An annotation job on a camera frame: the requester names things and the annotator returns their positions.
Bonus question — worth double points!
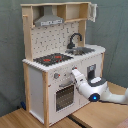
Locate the grey range hood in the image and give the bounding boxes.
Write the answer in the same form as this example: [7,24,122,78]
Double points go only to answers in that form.
[35,5,64,27]

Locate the white microwave door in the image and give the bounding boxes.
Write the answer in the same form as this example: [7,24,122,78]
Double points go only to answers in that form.
[88,4,97,22]

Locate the black stovetop red burners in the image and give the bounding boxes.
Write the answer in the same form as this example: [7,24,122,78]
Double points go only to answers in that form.
[34,53,70,66]

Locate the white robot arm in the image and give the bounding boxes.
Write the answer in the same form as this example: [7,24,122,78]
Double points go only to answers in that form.
[72,69,128,105]

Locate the grey toy sink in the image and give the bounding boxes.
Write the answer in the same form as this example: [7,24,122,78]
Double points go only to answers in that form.
[65,47,95,55]

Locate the left stove knob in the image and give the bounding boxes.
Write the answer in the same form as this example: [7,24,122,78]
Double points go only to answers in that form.
[54,73,60,79]

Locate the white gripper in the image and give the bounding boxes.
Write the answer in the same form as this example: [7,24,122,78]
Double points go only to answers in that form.
[72,69,86,87]

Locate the white oven door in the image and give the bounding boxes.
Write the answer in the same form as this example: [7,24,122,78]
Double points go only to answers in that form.
[49,81,89,125]

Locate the black toy faucet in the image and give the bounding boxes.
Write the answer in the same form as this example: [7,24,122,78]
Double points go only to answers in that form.
[67,33,82,49]

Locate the wooden toy kitchen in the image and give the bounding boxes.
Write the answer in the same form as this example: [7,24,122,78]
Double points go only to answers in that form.
[22,2,105,127]

